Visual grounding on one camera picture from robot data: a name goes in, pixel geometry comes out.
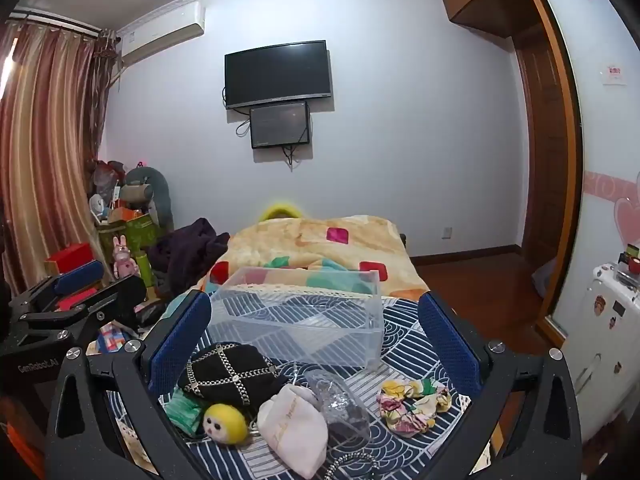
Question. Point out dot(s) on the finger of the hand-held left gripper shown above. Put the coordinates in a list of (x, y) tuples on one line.
[(117, 292), (77, 270)]

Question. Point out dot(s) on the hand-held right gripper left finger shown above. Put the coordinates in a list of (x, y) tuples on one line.
[(181, 345)]

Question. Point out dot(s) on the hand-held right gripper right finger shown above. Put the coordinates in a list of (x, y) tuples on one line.
[(447, 347)]

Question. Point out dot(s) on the red box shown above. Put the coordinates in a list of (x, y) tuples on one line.
[(70, 256)]

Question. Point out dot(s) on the pink bunny toy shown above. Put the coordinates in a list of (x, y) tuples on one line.
[(122, 257)]

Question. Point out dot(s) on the navy patterned bedsheet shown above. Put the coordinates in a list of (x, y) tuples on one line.
[(400, 355)]

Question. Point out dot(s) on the yellow green scrunchie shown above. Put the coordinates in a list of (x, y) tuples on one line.
[(425, 391)]

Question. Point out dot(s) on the green box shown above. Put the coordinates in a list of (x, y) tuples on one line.
[(142, 232)]

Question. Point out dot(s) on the green cloth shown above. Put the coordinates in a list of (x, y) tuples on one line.
[(182, 410)]

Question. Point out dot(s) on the white small fan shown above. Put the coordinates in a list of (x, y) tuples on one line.
[(97, 207)]

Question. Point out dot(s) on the dark purple cloth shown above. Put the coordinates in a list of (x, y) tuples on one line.
[(187, 255)]

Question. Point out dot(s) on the pink floral scrunchie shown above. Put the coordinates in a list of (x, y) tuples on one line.
[(402, 417)]

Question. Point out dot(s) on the yellow plush toy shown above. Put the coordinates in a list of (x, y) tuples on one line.
[(226, 422)]

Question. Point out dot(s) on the grey plush toy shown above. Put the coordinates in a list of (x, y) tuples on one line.
[(150, 192)]

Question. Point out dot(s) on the clear plastic storage bin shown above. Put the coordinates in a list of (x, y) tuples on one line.
[(300, 322)]

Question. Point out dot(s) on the clear plastic bag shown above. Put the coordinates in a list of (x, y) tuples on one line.
[(340, 407)]

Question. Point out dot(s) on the striped brown curtain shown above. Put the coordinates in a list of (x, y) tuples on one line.
[(45, 150)]

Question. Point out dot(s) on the yellow patchwork blanket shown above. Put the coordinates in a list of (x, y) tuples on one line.
[(295, 240)]

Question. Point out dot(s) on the yellow round cushion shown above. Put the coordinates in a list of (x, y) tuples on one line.
[(280, 209)]

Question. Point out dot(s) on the wooden wardrobe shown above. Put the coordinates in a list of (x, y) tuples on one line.
[(542, 170)]

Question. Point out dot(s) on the red cup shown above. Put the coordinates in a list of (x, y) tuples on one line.
[(635, 265)]

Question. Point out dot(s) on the white air conditioner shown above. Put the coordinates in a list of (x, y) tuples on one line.
[(160, 30)]

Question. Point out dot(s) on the wall outlet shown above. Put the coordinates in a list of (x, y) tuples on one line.
[(448, 232)]

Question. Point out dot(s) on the small wall monitor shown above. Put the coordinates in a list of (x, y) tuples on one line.
[(279, 125)]

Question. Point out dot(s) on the curtain rail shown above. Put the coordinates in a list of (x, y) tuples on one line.
[(55, 19)]

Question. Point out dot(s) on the large wall television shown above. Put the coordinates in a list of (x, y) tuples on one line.
[(277, 74)]

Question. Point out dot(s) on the paper wall notice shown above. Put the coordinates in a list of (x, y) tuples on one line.
[(612, 75)]

